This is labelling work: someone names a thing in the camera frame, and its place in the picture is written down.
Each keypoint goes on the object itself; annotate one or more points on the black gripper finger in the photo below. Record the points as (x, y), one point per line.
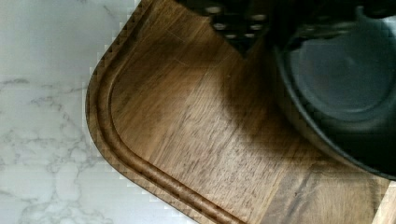
(240, 22)

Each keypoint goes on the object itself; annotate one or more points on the black bowl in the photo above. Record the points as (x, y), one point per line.
(336, 77)

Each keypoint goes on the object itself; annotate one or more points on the wooden cutting board tray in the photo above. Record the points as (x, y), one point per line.
(175, 109)

